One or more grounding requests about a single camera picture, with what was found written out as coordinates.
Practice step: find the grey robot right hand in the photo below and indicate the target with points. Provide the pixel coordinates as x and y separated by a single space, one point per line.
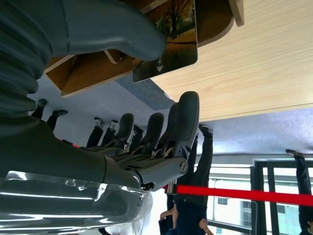
61 152

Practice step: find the bystander person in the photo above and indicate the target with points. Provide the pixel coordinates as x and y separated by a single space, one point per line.
136 139
193 211
303 181
93 138
52 120

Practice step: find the brown wooden card holder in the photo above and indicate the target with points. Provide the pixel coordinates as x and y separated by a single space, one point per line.
85 74

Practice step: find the short red barrier belt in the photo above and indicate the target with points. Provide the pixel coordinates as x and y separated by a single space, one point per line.
75 146

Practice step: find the long red barrier belt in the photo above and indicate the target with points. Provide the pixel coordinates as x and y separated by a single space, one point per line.
244 194

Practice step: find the chrome stanchion post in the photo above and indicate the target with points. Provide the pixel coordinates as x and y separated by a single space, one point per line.
172 188

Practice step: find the dark window frame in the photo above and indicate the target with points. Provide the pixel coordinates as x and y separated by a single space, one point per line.
271 194

